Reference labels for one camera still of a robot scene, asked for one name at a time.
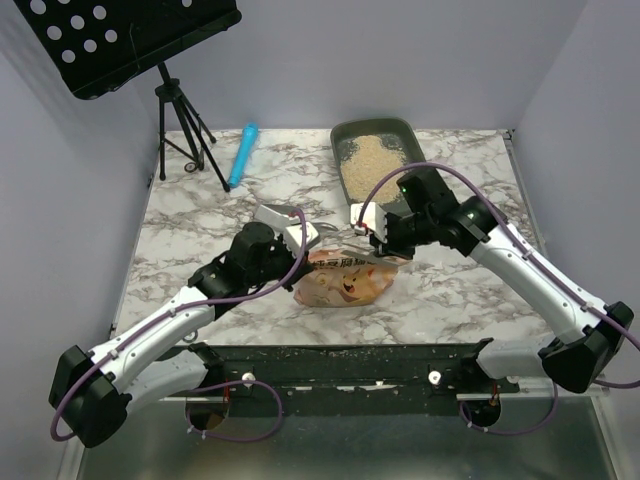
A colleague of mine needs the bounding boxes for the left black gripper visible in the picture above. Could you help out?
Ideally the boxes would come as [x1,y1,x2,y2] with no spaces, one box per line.
[246,232,314,292]

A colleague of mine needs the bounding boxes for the silver metal litter scoop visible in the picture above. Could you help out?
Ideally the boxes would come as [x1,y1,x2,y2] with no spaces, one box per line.
[254,204,338,233]

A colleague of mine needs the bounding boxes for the orange cat litter bag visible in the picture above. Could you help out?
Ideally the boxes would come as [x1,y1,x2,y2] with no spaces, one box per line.
[294,249,399,308]

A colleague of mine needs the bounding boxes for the dark green litter tray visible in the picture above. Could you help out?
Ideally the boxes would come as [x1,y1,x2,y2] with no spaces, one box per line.
[330,118,425,205]

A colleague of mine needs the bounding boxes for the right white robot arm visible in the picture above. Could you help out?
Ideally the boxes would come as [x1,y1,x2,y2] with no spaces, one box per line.
[350,162,634,393]

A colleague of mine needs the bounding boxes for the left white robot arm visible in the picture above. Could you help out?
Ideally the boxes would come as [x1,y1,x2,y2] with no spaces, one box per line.
[49,221,319,448]

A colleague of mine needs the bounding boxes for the beige litter pile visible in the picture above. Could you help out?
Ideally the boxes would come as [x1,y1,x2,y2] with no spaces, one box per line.
[340,135,406,203]

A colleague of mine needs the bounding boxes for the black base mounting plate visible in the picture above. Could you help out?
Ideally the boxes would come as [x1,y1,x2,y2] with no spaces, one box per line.
[187,341,519,418]

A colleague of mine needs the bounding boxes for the black perforated music stand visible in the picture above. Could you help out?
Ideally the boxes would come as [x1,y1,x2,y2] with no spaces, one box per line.
[15,0,242,180]

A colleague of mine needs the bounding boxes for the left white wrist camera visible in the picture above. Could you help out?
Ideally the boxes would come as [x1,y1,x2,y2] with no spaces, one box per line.
[283,217,321,257]

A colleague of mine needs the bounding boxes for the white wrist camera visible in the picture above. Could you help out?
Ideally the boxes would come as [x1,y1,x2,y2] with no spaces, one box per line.
[350,202,387,242]
[283,217,321,257]

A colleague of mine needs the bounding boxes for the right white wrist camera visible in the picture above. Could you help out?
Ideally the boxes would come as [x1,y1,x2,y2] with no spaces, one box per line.
[350,202,387,242]

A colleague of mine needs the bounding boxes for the blue cylindrical handle tool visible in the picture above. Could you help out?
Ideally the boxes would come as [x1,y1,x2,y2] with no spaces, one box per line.
[228,122,259,188]

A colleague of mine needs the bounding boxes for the aluminium extrusion rail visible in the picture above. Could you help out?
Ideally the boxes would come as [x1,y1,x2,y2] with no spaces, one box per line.
[456,379,610,401]

